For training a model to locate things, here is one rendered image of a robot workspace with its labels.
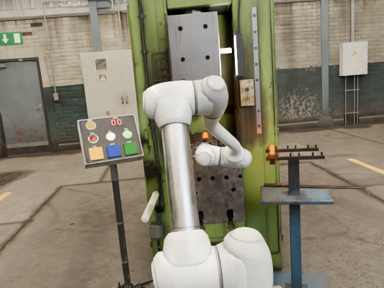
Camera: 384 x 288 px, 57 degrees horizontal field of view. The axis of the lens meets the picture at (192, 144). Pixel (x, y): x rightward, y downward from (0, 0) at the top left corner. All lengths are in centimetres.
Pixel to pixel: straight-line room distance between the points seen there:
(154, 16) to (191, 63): 41
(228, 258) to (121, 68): 662
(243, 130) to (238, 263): 133
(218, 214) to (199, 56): 99
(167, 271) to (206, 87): 63
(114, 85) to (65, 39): 162
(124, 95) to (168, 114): 631
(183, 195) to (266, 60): 138
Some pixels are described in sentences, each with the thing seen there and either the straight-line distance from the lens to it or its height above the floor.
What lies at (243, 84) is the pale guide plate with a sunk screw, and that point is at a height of 133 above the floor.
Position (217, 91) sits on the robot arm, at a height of 133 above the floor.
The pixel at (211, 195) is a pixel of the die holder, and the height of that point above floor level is 66.
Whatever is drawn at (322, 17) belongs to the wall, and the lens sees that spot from 909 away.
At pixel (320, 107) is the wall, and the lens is 903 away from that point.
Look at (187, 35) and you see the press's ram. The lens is 220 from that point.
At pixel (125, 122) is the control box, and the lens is 218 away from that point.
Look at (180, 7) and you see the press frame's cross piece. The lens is 237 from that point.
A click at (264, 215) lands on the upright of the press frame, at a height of 42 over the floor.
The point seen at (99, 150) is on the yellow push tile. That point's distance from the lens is 208.
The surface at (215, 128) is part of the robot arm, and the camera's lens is 153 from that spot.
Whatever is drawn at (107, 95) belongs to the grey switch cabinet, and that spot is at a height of 120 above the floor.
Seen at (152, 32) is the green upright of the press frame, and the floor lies 169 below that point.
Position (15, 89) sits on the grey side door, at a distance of 879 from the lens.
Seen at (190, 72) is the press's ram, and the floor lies 142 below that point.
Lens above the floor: 138
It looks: 10 degrees down
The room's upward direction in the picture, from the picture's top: 5 degrees counter-clockwise
